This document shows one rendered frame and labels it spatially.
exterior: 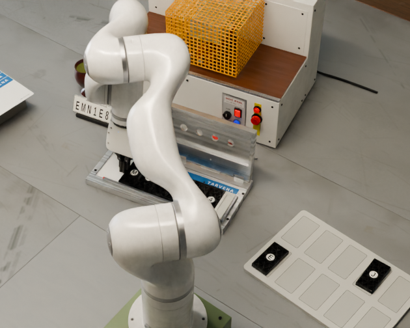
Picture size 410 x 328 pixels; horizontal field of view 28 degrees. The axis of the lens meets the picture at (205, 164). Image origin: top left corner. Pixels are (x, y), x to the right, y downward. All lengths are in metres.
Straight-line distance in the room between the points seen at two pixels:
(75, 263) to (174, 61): 0.72
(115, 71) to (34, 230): 0.71
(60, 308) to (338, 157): 0.94
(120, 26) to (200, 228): 0.49
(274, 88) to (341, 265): 0.56
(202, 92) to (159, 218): 0.88
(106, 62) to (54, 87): 1.00
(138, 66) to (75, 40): 1.18
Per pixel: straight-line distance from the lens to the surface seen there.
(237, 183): 2.36
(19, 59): 2.88
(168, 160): 1.68
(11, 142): 2.57
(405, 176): 2.47
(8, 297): 2.19
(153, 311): 1.86
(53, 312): 2.14
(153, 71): 1.76
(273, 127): 2.42
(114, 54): 1.75
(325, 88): 2.71
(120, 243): 1.64
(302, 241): 2.24
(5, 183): 2.45
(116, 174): 2.39
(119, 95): 2.21
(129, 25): 1.85
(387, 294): 2.18
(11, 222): 2.35
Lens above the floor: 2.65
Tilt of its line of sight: 46 degrees down
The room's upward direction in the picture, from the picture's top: straight up
